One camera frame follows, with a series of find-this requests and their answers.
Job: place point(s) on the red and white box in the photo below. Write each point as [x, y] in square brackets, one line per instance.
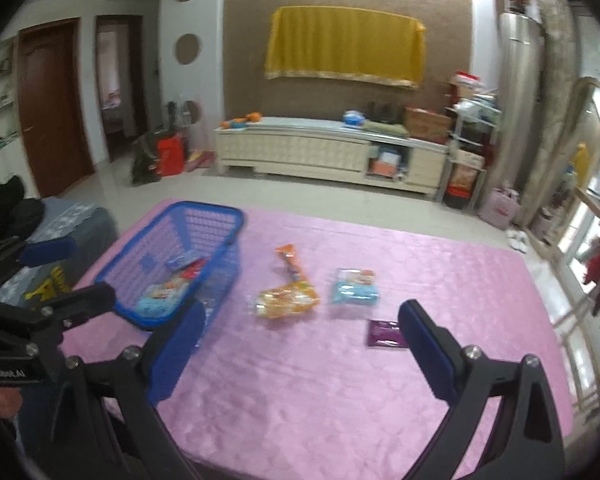
[465, 82]

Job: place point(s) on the pink bag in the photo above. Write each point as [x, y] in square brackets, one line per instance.
[502, 207]

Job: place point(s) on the blue tissue box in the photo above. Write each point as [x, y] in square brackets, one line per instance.
[354, 119]

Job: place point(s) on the person's left hand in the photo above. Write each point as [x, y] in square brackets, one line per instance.
[2, 402]

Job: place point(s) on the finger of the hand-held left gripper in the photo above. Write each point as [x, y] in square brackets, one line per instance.
[50, 252]
[87, 299]

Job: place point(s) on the white metal rack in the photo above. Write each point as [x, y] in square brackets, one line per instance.
[452, 150]

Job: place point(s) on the patterned curtain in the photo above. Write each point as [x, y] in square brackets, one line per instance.
[555, 85]

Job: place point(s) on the white slipper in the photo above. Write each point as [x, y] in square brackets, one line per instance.
[514, 237]
[522, 246]

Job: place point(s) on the tall standing air conditioner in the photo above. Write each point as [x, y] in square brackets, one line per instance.
[517, 100]

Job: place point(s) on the orange sausage snack packet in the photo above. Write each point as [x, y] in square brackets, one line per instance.
[290, 262]

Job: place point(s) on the dark cloth with yellow print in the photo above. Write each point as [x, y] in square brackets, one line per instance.
[50, 285]

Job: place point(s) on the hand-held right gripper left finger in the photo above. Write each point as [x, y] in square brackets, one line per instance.
[180, 345]

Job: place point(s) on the light blue box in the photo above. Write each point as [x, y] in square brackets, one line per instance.
[387, 157]

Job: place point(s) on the red snack packet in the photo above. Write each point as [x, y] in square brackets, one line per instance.
[194, 270]

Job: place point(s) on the yellow snack packet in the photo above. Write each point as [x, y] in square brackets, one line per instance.
[285, 302]

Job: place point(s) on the black clothing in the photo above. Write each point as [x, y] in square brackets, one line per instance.
[7, 205]

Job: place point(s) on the blue fruit plate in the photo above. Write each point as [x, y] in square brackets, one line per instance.
[238, 122]

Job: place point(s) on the yellow cloth cover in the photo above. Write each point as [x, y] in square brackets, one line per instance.
[345, 42]

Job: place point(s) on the blue plastic basket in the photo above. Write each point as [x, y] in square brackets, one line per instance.
[130, 265]

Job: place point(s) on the red dustpan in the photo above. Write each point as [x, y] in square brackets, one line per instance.
[200, 158]

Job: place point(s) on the red container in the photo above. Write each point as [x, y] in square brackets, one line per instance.
[457, 196]

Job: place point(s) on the green folded cloth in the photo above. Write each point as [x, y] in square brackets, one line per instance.
[387, 129]

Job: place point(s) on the brown wooden door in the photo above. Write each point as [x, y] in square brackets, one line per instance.
[52, 105]

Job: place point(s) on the pink quilted tablecloth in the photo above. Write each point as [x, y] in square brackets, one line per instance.
[300, 385]

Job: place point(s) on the arched wooden frame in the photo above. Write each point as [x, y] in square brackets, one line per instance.
[589, 81]

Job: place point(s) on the white paper roll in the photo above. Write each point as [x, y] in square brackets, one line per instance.
[400, 176]

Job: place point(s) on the orange box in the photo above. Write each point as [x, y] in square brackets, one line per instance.
[382, 167]

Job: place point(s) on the white television cabinet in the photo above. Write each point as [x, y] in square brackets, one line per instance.
[295, 152]

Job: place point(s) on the grey sofa with lace cover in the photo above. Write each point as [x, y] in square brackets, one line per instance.
[80, 220]

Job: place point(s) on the toilet paper pack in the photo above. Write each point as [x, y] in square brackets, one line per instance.
[467, 157]

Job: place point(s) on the red bag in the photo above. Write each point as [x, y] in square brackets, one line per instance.
[171, 155]

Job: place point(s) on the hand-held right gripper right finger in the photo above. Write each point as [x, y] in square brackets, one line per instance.
[425, 350]

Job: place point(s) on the yellow hanging item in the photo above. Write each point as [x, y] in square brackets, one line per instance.
[581, 162]

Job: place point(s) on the small blue snack packet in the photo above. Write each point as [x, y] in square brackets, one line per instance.
[180, 261]

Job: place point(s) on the round brown wall plate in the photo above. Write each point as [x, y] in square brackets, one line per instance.
[187, 49]
[194, 112]

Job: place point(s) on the black backpack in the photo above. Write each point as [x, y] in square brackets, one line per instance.
[145, 160]

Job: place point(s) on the light blue snack packet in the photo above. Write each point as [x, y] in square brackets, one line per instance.
[152, 306]
[354, 287]

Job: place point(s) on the purple snack packet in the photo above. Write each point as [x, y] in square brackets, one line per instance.
[386, 333]

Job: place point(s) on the wooden clothes rack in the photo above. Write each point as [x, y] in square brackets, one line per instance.
[587, 197]

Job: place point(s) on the box with picture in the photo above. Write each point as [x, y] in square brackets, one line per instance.
[462, 177]

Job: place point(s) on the black router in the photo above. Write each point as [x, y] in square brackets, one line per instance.
[380, 111]

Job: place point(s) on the cardboard box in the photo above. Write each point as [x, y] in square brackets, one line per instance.
[427, 124]

